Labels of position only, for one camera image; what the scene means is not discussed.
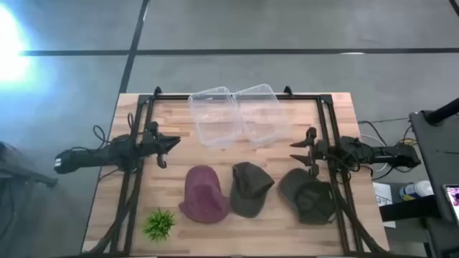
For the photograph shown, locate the tablet with lit screen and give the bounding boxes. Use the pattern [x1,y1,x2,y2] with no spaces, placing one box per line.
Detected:
[443,183,459,224]

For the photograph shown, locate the maroon knit hat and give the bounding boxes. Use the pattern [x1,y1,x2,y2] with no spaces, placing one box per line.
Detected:
[178,164,231,225]

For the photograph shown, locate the clear plastic container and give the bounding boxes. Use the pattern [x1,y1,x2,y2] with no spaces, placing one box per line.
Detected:
[188,85,243,150]
[232,83,291,148]

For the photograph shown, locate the green artificial plant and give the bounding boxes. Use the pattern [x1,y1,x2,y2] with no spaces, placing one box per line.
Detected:
[141,207,177,242]

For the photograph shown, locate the white blue spray bottle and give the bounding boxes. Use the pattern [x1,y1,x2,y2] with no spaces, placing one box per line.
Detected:
[399,180,435,201]

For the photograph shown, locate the dark grey side desk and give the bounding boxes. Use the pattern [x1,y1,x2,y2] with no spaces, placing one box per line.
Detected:
[408,107,459,258]

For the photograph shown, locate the black slanted pole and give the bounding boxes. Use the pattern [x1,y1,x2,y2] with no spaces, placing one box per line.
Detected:
[425,96,459,126]

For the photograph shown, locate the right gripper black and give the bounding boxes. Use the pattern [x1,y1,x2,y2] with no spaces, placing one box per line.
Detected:
[289,127,329,178]

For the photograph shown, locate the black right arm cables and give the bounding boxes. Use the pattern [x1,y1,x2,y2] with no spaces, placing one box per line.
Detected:
[353,119,417,181]

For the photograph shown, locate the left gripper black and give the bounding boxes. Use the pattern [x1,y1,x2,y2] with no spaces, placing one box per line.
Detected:
[138,120,181,169]

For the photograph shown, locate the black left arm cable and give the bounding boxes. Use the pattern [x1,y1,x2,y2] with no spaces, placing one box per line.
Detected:
[92,112,136,146]

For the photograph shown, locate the white paper sheet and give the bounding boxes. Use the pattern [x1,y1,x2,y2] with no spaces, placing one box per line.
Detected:
[372,181,397,229]

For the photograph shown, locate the black metal table frame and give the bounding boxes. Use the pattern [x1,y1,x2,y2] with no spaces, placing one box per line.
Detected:
[85,85,390,257]

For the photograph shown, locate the olive green cap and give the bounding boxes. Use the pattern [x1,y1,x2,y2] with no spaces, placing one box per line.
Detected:
[278,167,338,226]
[229,161,276,219]

